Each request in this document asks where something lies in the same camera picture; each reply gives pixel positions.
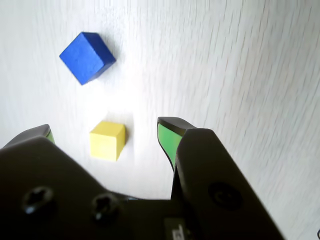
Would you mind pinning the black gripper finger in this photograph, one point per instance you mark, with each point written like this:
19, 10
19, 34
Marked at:
207, 180
50, 187

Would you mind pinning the yellow wooden cube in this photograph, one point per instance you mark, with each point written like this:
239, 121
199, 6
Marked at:
106, 145

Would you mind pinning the blue wooden cube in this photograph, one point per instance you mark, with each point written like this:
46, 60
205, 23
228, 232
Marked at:
86, 58

